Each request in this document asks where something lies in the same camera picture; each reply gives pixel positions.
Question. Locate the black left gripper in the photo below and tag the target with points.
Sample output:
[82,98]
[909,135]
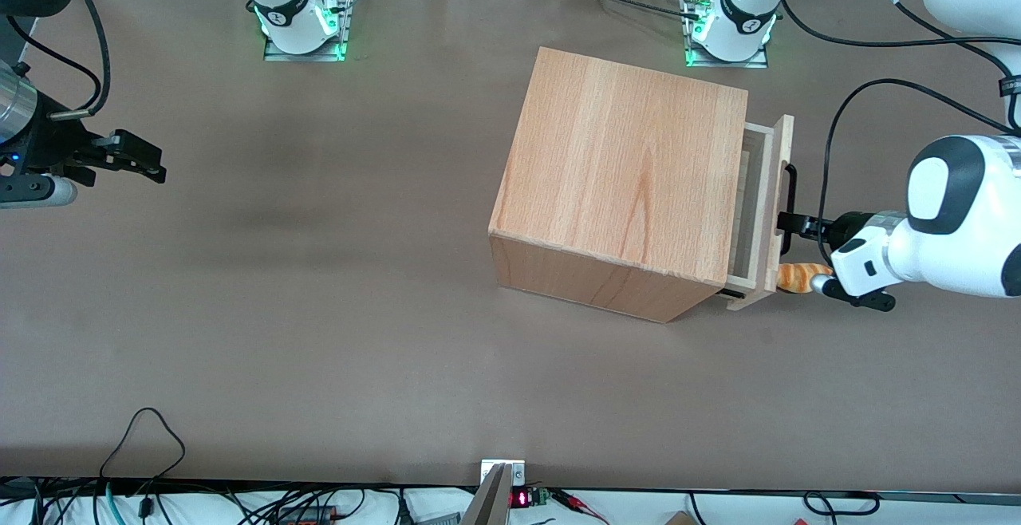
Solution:
[847,227]

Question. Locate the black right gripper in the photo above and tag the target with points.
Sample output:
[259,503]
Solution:
[49,146]

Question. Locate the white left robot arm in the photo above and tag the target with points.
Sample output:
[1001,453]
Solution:
[957,262]

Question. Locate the metal base plate left arm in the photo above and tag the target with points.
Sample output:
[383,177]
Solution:
[690,46]

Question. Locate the metal base plate right arm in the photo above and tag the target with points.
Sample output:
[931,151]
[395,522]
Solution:
[348,14]

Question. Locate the toy bread croissant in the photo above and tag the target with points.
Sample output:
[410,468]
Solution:
[798,278]

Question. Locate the light wooden cabinet box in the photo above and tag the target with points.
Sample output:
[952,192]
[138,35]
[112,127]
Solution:
[614,174]

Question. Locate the brown cardboard piece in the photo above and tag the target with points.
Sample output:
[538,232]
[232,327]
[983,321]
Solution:
[678,519]

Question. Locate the red clip leads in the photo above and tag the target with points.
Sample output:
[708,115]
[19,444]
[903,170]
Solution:
[570,499]

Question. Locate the red digit display module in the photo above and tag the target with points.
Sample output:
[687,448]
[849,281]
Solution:
[520,499]

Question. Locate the red black electronic device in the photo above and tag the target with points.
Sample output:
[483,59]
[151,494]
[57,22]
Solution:
[307,515]

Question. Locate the wooden bar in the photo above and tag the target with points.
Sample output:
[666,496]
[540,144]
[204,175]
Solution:
[488,505]

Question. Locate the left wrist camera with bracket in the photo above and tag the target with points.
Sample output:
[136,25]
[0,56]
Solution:
[861,299]

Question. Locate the right wrist camera grey cylinder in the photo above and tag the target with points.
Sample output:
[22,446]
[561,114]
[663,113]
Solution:
[40,191]

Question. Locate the small metal bracket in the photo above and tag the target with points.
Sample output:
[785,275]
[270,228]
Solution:
[518,473]

